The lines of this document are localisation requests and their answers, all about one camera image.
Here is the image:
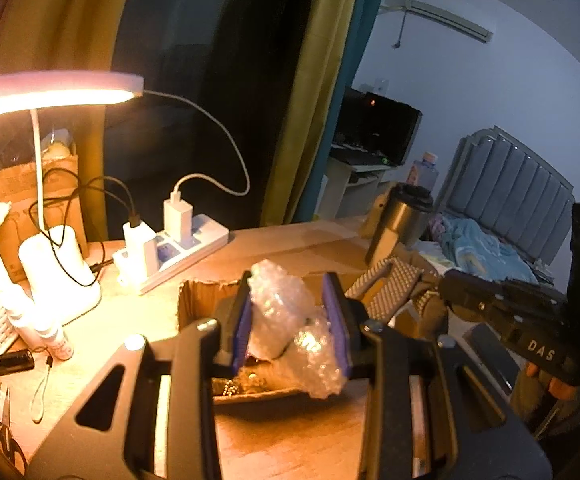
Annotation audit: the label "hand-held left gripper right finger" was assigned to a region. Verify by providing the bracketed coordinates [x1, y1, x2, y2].
[322, 272, 555, 480]

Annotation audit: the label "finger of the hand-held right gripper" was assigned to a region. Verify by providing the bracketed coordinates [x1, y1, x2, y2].
[437, 269, 510, 323]

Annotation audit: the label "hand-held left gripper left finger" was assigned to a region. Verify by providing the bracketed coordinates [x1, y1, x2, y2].
[25, 270, 253, 480]

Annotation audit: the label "clear bubble wrap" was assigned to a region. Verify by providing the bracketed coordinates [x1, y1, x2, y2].
[247, 259, 345, 400]

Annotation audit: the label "brown cardboard box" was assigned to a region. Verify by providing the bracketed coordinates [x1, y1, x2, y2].
[176, 242, 450, 406]

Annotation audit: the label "grey slipper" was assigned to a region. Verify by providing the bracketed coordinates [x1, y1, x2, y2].
[345, 257, 445, 323]

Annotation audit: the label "person's right hand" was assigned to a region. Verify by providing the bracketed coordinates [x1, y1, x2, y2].
[522, 362, 580, 402]

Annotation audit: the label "blue printed blanket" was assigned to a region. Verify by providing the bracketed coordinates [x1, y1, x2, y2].
[430, 212, 540, 286]

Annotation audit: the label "black case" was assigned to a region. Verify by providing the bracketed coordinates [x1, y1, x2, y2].
[462, 322, 520, 401]

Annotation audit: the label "white power strip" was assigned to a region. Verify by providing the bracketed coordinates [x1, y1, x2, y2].
[112, 214, 231, 296]

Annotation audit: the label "steel tumbler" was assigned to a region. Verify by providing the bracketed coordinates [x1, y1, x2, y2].
[365, 183, 434, 267]

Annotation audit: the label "grey padded headboard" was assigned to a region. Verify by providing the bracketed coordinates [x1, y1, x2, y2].
[432, 126, 575, 266]

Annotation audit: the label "clear plastic bottle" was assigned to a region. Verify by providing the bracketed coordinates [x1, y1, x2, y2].
[407, 151, 439, 201]

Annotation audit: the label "white computer desk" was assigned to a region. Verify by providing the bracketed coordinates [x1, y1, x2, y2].
[322, 145, 401, 221]

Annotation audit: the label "black monitor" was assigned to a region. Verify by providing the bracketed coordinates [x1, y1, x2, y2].
[367, 94, 423, 166]
[340, 87, 371, 148]

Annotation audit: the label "small white bottles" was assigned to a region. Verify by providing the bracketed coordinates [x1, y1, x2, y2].
[15, 305, 74, 361]

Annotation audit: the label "white desk lamp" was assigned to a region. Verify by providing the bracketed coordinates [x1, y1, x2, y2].
[0, 72, 145, 326]

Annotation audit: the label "yellow curtain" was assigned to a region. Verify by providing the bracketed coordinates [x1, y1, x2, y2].
[262, 0, 365, 226]
[0, 0, 141, 231]

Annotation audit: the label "black scissors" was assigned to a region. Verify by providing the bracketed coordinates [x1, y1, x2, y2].
[0, 410, 27, 477]

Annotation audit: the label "brown carton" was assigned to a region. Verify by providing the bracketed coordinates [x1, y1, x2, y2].
[0, 152, 91, 281]

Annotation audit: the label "white air conditioner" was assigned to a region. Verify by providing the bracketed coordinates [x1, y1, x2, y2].
[377, 0, 495, 45]

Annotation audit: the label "dark glass window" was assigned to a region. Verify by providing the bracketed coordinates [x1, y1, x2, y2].
[105, 0, 321, 226]

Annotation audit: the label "white charger with black cable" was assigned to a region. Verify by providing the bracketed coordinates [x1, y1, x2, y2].
[123, 217, 159, 281]

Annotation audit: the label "black cables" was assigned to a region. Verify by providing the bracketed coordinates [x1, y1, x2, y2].
[29, 170, 143, 286]

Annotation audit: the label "white charging cable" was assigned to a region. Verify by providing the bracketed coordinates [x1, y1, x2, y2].
[142, 89, 251, 201]

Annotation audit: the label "black cylinder with lanyard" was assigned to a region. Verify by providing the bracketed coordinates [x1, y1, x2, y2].
[0, 350, 54, 423]

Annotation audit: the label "air conditioner power cord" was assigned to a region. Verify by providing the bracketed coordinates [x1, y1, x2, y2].
[393, 7, 409, 50]

